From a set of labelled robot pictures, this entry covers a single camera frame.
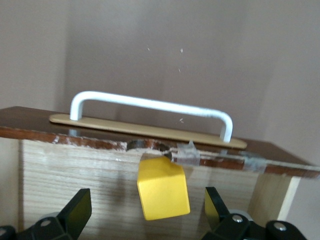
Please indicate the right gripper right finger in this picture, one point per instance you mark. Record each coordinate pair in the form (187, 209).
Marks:
(217, 210)

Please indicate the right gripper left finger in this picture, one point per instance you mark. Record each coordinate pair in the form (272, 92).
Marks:
(75, 212)

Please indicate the wooden drawer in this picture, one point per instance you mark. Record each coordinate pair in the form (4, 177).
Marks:
(62, 175)

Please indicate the yellow wooden block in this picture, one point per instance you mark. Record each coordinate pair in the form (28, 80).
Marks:
(162, 192)

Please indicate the clear tape piece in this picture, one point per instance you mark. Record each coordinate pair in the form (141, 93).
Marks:
(187, 157)

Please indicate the brown table cover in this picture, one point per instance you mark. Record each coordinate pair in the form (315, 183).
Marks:
(150, 50)

